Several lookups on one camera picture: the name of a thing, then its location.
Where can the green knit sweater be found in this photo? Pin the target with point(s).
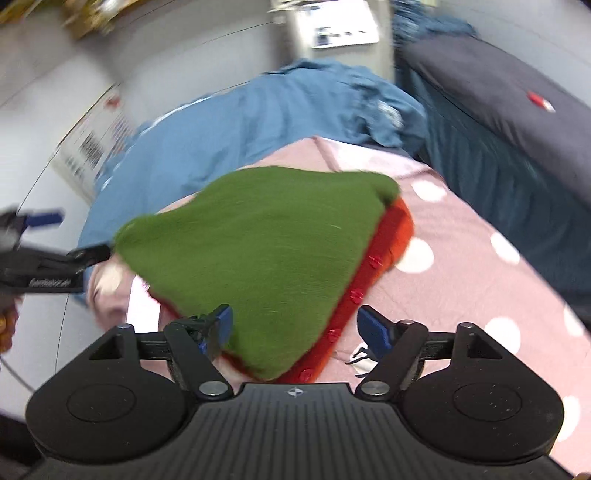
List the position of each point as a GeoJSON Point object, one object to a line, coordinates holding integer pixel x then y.
{"type": "Point", "coordinates": [258, 240]}

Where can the bed with blue skirt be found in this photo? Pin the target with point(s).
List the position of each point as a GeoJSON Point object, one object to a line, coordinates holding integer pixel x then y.
{"type": "Point", "coordinates": [485, 175]}

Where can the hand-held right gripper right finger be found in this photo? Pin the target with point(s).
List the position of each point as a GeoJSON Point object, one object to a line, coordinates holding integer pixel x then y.
{"type": "Point", "coordinates": [371, 330]}

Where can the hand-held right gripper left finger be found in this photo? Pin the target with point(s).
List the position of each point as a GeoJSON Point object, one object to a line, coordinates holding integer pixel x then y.
{"type": "Point", "coordinates": [224, 323]}

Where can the pink polka dot blanket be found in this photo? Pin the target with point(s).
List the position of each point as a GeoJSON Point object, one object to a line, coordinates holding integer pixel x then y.
{"type": "Point", "coordinates": [461, 286]}

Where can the blue bedding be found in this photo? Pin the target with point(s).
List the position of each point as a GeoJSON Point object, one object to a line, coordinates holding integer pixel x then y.
{"type": "Point", "coordinates": [254, 120]}

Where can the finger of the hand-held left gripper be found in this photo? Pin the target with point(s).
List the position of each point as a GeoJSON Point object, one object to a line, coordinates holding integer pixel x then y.
{"type": "Point", "coordinates": [87, 256]}
{"type": "Point", "coordinates": [44, 219]}

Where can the orange-red cardigan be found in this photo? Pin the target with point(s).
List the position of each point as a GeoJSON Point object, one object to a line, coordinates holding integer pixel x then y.
{"type": "Point", "coordinates": [397, 230]}

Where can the small red white object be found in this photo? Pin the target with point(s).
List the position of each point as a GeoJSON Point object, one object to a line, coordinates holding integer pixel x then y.
{"type": "Point", "coordinates": [541, 101]}

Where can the dark grey bed cover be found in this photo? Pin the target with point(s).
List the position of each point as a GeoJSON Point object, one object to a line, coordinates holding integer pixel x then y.
{"type": "Point", "coordinates": [485, 87]}

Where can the white machine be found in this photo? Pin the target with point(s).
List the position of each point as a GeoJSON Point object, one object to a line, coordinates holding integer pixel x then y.
{"type": "Point", "coordinates": [337, 27]}

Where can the wall poster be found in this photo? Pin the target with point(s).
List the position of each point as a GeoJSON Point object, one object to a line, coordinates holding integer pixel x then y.
{"type": "Point", "coordinates": [92, 147]}

